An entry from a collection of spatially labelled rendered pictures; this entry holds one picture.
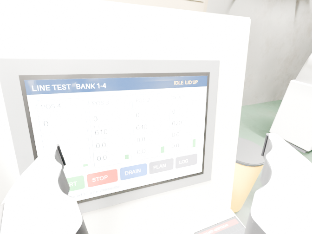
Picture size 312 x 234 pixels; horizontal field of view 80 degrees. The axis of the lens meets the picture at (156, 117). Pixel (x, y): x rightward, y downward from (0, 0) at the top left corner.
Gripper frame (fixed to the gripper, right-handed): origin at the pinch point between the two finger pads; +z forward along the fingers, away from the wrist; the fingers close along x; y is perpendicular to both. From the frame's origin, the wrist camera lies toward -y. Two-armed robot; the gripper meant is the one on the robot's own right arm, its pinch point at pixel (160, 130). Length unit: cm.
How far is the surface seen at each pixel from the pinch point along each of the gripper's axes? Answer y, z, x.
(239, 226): 51, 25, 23
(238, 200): 138, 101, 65
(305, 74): 70, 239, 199
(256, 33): 25, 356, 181
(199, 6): -21, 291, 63
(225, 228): 50, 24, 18
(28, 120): 8.5, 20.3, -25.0
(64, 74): 1.3, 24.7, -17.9
